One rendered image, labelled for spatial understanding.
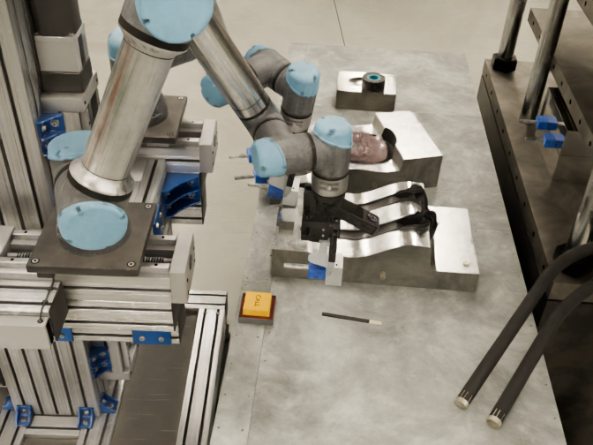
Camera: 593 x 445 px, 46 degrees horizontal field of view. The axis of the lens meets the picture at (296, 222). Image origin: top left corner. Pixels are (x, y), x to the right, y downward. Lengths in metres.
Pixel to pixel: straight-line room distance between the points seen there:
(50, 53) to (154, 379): 1.14
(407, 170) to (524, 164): 0.45
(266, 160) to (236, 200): 2.02
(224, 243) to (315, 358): 1.58
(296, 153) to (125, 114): 0.33
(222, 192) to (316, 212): 1.94
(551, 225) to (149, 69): 1.30
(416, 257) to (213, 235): 1.58
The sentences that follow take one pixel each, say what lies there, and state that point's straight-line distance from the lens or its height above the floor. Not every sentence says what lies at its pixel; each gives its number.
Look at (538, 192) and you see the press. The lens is 2.21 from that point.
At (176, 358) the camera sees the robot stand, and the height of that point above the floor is 0.21.
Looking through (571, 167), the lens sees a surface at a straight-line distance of 2.27.
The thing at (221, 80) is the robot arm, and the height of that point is 1.37.
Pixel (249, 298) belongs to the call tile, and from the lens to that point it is 1.64.
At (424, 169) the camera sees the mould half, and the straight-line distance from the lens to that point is 2.05.
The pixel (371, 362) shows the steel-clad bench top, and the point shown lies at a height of 0.80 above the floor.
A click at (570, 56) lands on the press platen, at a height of 1.04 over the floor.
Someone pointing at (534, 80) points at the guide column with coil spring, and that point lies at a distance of 2.47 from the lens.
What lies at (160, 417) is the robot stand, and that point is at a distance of 2.22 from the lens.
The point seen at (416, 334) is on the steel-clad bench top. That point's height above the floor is 0.80.
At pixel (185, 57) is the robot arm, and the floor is 1.18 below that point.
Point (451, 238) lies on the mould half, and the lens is 1.83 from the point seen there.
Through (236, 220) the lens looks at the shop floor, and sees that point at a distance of 3.21.
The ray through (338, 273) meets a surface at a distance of 1.55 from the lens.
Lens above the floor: 1.99
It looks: 38 degrees down
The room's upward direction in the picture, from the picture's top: 3 degrees clockwise
